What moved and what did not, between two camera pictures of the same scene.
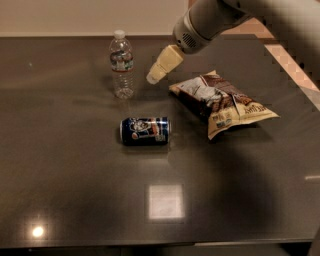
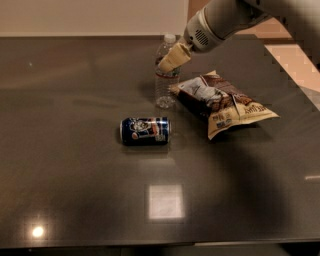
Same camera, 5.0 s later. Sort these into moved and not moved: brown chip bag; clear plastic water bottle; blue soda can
Moved: clear plastic water bottle
Not moved: blue soda can; brown chip bag
